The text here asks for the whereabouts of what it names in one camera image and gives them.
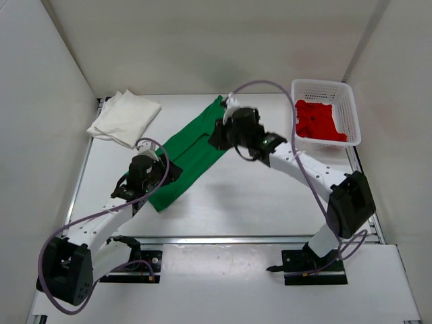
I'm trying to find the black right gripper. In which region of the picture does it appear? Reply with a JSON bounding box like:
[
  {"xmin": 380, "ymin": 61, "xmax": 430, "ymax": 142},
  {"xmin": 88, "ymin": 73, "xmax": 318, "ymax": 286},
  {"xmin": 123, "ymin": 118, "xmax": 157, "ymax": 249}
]
[{"xmin": 210, "ymin": 117, "xmax": 251, "ymax": 152}]

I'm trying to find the green t shirt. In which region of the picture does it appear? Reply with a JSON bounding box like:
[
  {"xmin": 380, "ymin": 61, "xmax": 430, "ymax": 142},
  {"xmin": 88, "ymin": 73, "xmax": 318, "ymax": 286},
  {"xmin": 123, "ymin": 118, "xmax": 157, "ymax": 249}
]
[{"xmin": 149, "ymin": 96, "xmax": 225, "ymax": 212}]

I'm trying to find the white t shirt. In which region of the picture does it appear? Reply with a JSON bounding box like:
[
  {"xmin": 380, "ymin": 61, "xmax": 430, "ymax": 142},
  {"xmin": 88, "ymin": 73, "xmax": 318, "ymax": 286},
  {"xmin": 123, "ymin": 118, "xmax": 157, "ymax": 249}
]
[{"xmin": 87, "ymin": 90, "xmax": 161, "ymax": 149}]

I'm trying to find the red t shirt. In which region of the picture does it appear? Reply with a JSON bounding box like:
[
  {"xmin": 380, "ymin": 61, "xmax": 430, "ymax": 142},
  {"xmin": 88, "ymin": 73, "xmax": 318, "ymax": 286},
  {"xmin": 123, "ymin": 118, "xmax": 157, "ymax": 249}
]
[{"xmin": 295, "ymin": 100, "xmax": 347, "ymax": 142}]

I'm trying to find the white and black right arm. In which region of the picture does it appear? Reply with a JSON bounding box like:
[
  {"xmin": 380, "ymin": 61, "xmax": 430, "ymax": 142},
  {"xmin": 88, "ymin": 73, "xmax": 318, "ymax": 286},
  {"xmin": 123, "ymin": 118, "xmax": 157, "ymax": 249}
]
[{"xmin": 209, "ymin": 97, "xmax": 376, "ymax": 270}]

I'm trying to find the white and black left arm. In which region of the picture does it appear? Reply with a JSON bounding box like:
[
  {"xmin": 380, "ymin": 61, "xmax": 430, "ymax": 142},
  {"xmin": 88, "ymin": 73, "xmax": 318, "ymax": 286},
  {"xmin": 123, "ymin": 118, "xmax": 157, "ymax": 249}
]
[{"xmin": 36, "ymin": 147, "xmax": 183, "ymax": 306}]

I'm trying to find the white plastic basket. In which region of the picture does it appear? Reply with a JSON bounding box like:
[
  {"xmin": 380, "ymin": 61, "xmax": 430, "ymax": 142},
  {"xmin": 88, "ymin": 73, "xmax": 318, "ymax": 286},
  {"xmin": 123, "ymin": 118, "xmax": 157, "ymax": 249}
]
[{"xmin": 291, "ymin": 79, "xmax": 362, "ymax": 151}]

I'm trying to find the aluminium table edge rail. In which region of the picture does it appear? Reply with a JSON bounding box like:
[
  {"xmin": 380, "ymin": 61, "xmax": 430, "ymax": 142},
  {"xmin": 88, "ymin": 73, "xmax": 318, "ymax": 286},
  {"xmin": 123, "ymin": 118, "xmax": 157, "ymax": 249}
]
[{"xmin": 107, "ymin": 234, "xmax": 385, "ymax": 247}]

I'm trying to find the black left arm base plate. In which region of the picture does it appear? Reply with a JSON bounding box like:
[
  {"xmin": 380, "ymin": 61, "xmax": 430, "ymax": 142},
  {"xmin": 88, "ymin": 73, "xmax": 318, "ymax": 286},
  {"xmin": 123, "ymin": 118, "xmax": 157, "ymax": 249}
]
[{"xmin": 99, "ymin": 236, "xmax": 163, "ymax": 284}]

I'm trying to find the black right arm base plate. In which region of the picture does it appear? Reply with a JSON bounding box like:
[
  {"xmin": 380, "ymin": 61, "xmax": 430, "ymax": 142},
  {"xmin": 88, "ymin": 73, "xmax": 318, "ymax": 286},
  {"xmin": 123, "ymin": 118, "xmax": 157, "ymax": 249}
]
[{"xmin": 266, "ymin": 250, "xmax": 348, "ymax": 286}]

